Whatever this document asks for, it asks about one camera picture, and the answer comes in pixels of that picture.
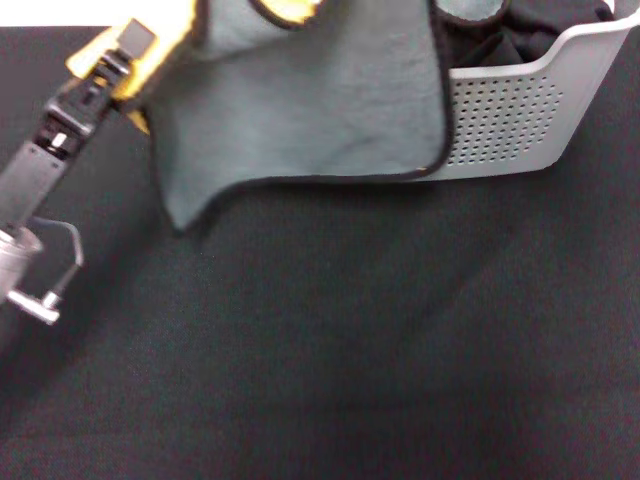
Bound yellow and grey towel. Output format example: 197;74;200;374
66;0;454;236

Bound black cable with spring plug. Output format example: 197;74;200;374
7;219;84;326

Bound grey towel with black trim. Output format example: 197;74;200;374
434;0;511;21

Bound black tablecloth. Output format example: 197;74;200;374
0;24;640;480

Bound grey perforated plastic storage box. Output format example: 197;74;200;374
429;9;640;181

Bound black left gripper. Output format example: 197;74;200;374
0;82;119;231

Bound black cloth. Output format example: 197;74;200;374
439;0;615;71

